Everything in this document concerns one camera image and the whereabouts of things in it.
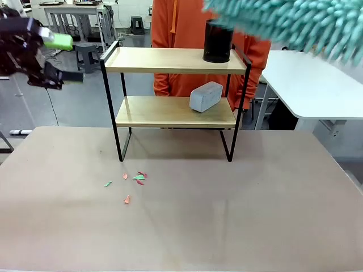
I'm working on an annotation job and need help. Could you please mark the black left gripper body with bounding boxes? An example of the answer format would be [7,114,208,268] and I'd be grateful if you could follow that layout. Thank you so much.
[0,7,64,90]

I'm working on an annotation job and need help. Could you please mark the teal microfiber duster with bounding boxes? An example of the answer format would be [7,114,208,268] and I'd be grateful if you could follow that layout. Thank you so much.
[201,0,363,66]

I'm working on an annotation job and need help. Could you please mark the wood and black metal shelf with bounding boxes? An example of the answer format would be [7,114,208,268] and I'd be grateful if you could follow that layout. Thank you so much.
[99,40,252,163]

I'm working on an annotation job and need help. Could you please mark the grey plastic stool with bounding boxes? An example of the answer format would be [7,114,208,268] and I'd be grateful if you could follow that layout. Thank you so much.
[74,42,102,74]

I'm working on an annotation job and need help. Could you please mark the grey background workbench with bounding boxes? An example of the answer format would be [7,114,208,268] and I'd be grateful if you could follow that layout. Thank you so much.
[31,0,117,43]

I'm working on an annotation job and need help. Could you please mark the dark plastic stool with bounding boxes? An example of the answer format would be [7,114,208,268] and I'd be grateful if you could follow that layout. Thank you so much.
[130,16,146,36]

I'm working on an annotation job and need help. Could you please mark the person in orange hoodie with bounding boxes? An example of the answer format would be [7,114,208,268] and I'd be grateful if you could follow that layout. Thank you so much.
[151,0,272,112]

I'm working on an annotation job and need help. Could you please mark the grey fabric speaker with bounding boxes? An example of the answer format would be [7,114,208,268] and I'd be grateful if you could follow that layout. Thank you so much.
[189,81,224,113]

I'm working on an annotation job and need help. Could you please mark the black cylindrical holder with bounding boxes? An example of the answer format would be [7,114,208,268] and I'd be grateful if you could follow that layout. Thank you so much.
[202,19,234,64]

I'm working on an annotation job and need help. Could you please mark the black bag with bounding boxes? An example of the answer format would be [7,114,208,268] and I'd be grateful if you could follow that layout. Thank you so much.
[268,97,300,131]

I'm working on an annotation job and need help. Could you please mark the white table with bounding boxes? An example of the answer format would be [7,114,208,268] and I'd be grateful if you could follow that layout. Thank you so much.
[254,50,363,131]

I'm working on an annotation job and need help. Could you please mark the black cable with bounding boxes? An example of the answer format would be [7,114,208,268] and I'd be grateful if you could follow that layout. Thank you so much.
[45,86,60,127]

